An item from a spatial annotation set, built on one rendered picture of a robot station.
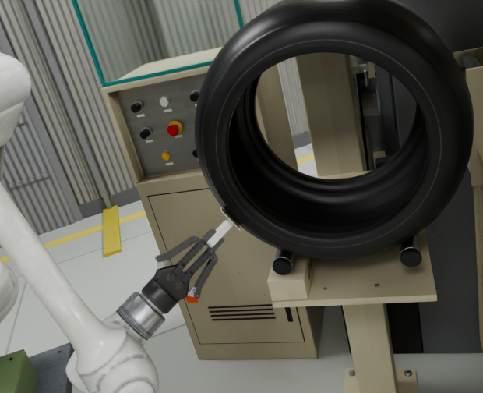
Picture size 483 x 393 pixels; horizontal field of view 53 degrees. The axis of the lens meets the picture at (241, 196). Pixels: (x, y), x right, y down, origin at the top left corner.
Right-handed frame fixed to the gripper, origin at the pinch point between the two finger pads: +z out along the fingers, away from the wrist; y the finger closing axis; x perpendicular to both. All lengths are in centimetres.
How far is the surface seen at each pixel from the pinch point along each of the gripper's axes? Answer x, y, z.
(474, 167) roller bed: 6, 34, 56
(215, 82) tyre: 12.8, -24.0, 18.2
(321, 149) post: -18.1, 8.8, 39.6
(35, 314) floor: -213, 1, -80
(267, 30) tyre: 22.1, -24.2, 28.7
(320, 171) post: -21.0, 13.8, 36.4
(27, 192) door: -316, -63, -38
